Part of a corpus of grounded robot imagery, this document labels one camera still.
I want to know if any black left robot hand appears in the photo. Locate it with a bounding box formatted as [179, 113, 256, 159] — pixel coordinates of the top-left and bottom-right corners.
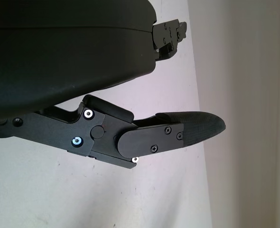
[0, 0, 226, 170]

